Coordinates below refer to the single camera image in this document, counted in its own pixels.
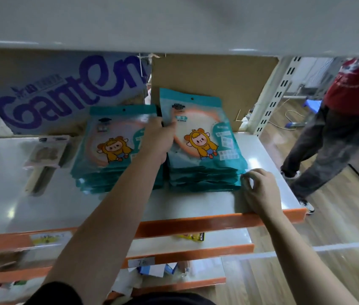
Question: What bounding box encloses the pile of white paper cards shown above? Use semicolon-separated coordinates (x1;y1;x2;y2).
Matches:
109;261;200;298

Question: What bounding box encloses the stack of teal packets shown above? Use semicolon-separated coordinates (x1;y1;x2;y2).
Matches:
159;88;248;193
70;105;165;194

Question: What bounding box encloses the white metal shelf orange trim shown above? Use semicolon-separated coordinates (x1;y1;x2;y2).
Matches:
0;0;359;305

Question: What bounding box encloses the white wall radiator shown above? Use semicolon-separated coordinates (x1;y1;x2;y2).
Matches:
293;57;337;96

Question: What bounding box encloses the cardboard sheet blue lettering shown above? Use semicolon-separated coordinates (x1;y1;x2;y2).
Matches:
0;50;152;136

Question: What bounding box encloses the person's black shirt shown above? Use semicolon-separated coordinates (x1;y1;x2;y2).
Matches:
24;281;215;305

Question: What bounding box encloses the yellow white price label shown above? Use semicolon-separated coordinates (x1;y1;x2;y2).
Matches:
29;231;73;247

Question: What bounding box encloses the person's left forearm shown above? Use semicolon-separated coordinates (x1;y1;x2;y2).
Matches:
43;154;167;305

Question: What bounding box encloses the person's right hand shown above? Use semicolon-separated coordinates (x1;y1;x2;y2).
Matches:
240;168;284;219

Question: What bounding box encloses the yellow snack sachet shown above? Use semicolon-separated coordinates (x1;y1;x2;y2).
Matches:
179;232;206;242

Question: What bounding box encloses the white paper price tag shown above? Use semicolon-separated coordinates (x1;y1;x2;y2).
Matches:
127;257;156;268

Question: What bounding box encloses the person's left hand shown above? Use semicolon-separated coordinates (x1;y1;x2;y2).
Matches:
137;116;178;165

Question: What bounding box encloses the blue plastic stool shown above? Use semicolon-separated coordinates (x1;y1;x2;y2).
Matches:
285;97;323;130

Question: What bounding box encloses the white floor cable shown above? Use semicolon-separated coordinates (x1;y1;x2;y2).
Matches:
268;97;306;131

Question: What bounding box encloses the person's right forearm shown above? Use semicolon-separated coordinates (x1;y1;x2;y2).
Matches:
260;209;359;305

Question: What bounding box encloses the plain brown cardboard sheet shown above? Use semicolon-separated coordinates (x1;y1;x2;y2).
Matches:
150;54;279;133

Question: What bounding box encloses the beige hand mirror brown print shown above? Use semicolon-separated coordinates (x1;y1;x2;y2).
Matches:
23;136;69;197

